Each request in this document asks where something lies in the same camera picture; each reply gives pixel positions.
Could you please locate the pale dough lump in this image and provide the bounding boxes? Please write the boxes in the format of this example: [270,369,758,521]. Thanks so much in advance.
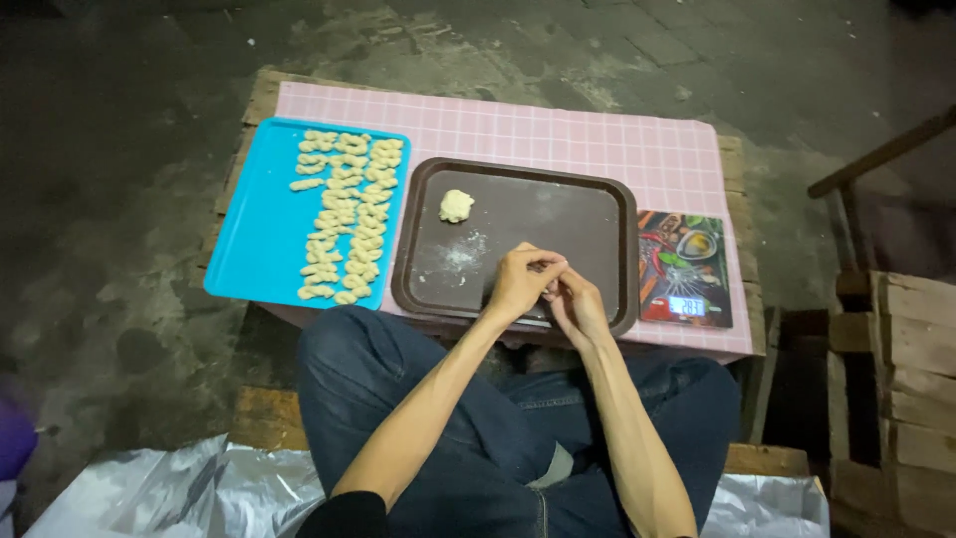
[438,189,476,224]

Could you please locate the person's left hand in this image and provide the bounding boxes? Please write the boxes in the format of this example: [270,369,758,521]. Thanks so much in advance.
[484,241,570,327]

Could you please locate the person's blue jeans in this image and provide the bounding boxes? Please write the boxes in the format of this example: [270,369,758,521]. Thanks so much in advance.
[295,305,742,538]

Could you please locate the brown plastic tray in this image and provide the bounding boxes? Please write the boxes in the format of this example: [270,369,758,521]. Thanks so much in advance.
[390,157,640,339]

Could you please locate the person's black sleeve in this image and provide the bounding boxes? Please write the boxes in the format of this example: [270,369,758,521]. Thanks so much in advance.
[295,489,390,538]

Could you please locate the digital kitchen scale with picture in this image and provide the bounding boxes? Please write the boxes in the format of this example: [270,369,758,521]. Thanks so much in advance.
[637,210,734,330]

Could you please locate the silver plastic sheet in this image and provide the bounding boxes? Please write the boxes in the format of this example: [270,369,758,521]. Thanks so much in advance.
[22,433,832,538]

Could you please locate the person's right hand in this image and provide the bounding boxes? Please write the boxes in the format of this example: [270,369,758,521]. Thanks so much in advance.
[541,265,615,354]

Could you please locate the pink checkered tablecloth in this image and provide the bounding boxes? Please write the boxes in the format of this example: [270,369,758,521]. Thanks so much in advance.
[257,81,754,366]

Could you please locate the dark wooden rail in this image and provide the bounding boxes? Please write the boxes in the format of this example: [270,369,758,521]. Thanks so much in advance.
[807,105,956,273]

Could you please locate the blue plastic tray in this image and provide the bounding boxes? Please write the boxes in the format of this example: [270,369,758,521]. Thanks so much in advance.
[203,117,412,311]

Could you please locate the wooden crate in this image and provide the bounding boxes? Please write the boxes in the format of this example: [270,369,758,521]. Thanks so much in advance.
[828,269,956,538]

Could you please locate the purple object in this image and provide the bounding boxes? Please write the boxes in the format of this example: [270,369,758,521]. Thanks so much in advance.
[0,400,39,483]

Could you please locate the low wooden table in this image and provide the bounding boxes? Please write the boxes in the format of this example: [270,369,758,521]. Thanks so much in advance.
[196,69,766,361]

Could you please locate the rows of twisted dough pieces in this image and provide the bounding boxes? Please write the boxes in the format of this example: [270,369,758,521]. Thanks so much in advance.
[289,130,405,306]

